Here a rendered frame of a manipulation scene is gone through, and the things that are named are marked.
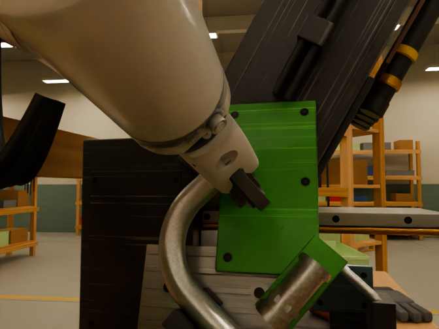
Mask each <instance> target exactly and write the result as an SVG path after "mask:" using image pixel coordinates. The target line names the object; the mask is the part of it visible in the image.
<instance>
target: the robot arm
mask: <svg viewBox="0 0 439 329"><path fill-rule="evenodd" d="M0 38H1V39H3V40H5V41H6V42H8V43H9V44H11V45H13V46H15V47H17V48H18V49H20V50H21V51H23V52H25V53H27V54H28V55H30V56H32V57H34V58H35V59H37V60H39V61H40V62H42V63H44V64H45V65H46V66H48V67H50V68H51V69H52V70H54V71H55V72H57V73H58V74H59V75H61V76H62V77H64V79H66V80H67V81H68V82H69V83H70V84H72V85H73V86H74V87H75V88H76V89H77V90H79V92H81V94H83V95H84V96H85V97H86V98H87V99H88V100H90V101H91V102H92V103H93V104H94V105H95V106H96V107H98V109H100V110H101V111H102V112H103V113H104V114H105V115H107V116H108V117H109V118H110V119H111V120H112V121H113V122H114V123H115V124H116V125H118V126H119V127H120V128H121V129H122V130H124V131H125V132H126V133H127V134H128V135H129V136H130V137H131V138H132V139H133V140H134V141H136V142H137V143H138V144H139V145H140V146H141V147H143V148H145V149H147V150H149V151H152V152H154V153H158V154H163V155H178V154H179V155H180V156H181V157H182V158H183V159H184V160H185V161H186V162H187V163H188V164H189V165H191V166H192V167H193V168H194V169H195V170H196V171H197V172H198V173H199V174H200V175H201V176H202V177H204V178H205V179H206V180H207V181H208V182H210V183H211V184H212V185H213V186H214V187H215V188H216V189H217V190H219V191H220V192H221V193H224V194H229V193H231V194H232V195H231V196H232V197H231V198H232V199H233V201H234V202H235V203H236V205H237V206H238V207H239V208H242V207H243V206H244V205H245V204H247V205H248V206H249V207H252V208H253V209H254V208H255V207H256V208H257V209H258V210H260V211H263V210H264V209H265V208H266V207H267V206H268V205H269V204H270V203H271V202H270V200H269V199H268V198H267V197H266V196H265V192H263V190H262V189H261V188H260V187H261V186H260V184H259V183H258V182H257V180H256V179H255V178H254V177H253V176H252V175H251V173H252V172H254V171H255V169H256V168H257V167H258V166H259V161H258V158H257V156H256V154H255V152H254V150H253V148H252V147H251V145H250V143H249V141H248V139H247V138H246V136H245V134H244V133H243V132H242V130H241V128H240V127H239V126H238V124H237V123H236V121H235V120H234V119H233V118H232V116H231V115H230V113H229V107H230V101H231V94H230V88H229V84H228V81H227V79H226V76H225V73H224V71H223V68H222V66H221V63H220V61H219V58H218V55H217V53H216V50H215V47H214V45H213V42H212V39H211V37H210V34H209V32H208V29H207V26H206V24H205V21H204V18H203V15H202V13H201V10H200V8H199V5H198V2H197V0H0ZM235 185H237V187H238V189H237V190H236V191H235V189H234V188H233V187H234V186H235Z"/></svg>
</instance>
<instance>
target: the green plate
mask: <svg viewBox="0 0 439 329"><path fill-rule="evenodd" d="M229 113H230V115H231V116H232V118H233V119H234V120H235V121H236V123H237V124H238V126H239V127H240V128H241V130H242V132H243V133H244V134H245V136H246V138H247V139H248V141H249V143H250V145H251V147H252V148H253V150H254V152H255V154H256V156H257V158H258V161H259V166H258V167H257V168H256V169H255V171H254V172H255V175H256V177H255V179H256V180H257V182H258V183H259V184H260V186H261V187H260V188H261V189H262V190H263V192H265V196H266V197H267V198H268V199H269V200H270V202H271V203H270V204H269V205H268V206H267V207H266V208H265V209H264V210H263V211H260V210H258V209H257V208H256V207H255V208H254V209H253V208H252V207H249V206H248V205H247V204H245V205H244V206H243V207H242V208H239V207H238V206H237V205H236V203H235V202H234V201H233V199H232V198H231V197H232V196H231V195H232V194H231V193H229V194H224V193H221V192H220V193H219V215H218V237H217V248H216V271H217V272H227V273H240V274H266V275H280V274H281V273H282V272H283V271H284V270H285V269H286V268H287V267H288V265H289V264H290V263H291V262H292V260H293V259H294V258H295V257H296V256H297V255H298V254H299V253H300V251H301V250H302V249H303V248H304V246H305V245H306V244H307V243H308V242H309V241H310V240H311V239H312V237H313V236H314V235H316V236H318V237H319V208H318V180H317V125H316V101H291V102H266V103H251V104H230V107H229Z"/></svg>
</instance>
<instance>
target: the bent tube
mask: <svg viewBox="0 0 439 329"><path fill-rule="evenodd" d="M218 191H219V190H217V189H216V188H215V187H214V186H213V185H212V184H211V183H210V182H208V181H207V180H206V179H205V178H204V177H202V176H201V175H200V174H199V175H198V176H197V177H196V178H195V179H194V180H193V181H192V182H191V183H189V184H188V185H187V186H186V187H185V188H184V189H183V190H182V191H181V192H180V194H179V195H178V196H177V197H176V198H175V200H174V201H173V203H172V204H171V206H170V208H169V210H168V212H167V214H166V216H165V218H164V221H163V224H162V227H161V232H160V235H159V249H158V250H159V265H160V269H161V274H162V276H163V280H164V282H165V284H166V287H167V289H168V291H169V292H170V294H171V296H172V298H173V299H174V301H175V302H176V303H177V304H178V305H179V307H180V308H181V309H182V310H183V311H184V313H185V314H186V315H187V316H188V317H189V318H190V319H191V320H192V321H193V322H194V323H195V324H196V326H197V327H198V328H199V329H241V328H240V327H239V326H238V325H237V324H236V323H235V322H234V321H233V320H232V319H231V318H230V317H229V316H228V314H226V312H224V310H222V308H221V307H220V306H219V305H218V304H217V303H215V301H214V300H213V299H212V298H211V297H210V296H209V295H208V294H207V293H206V292H205V291H204V290H203V289H202V288H201V286H200V285H199V284H198V283H197V282H196V280H195V279H194V277H193V276H192V274H191V272H190V270H189V267H188V265H187V260H186V236H187V232H188V229H189V226H190V224H191V222H192V220H193V218H194V216H195V215H196V214H197V212H198V211H199V210H200V209H201V208H202V207H203V206H204V205H205V204H206V203H207V202H208V201H209V200H210V199H211V198H212V197H213V196H214V195H215V194H216V193H217V192H218Z"/></svg>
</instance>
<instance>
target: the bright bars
mask: <svg viewBox="0 0 439 329"><path fill-rule="evenodd" d="M340 273H341V274H342V275H343V276H344V277H345V278H346V279H347V280H348V281H349V282H350V283H351V284H353V285H354V286H355V287H356V288H357V289H358V290H359V291H361V292H362V293H363V294H364V295H365V296H366V329H397V316H396V304H395V303H394V301H393V300H392V299H391V297H390V296H389V295H388V293H386V292H375V291H374V290H373V289H372V288H371V287H369V286H368V285H367V284H366V283H365V282H364V281H363V280H362V279H361V278H360V277H359V276H358V275H356V274H355V273H354V272H353V271H352V270H350V269H349V268H348V267H347V266H345V267H344V268H343V270H342V271H341V272H340Z"/></svg>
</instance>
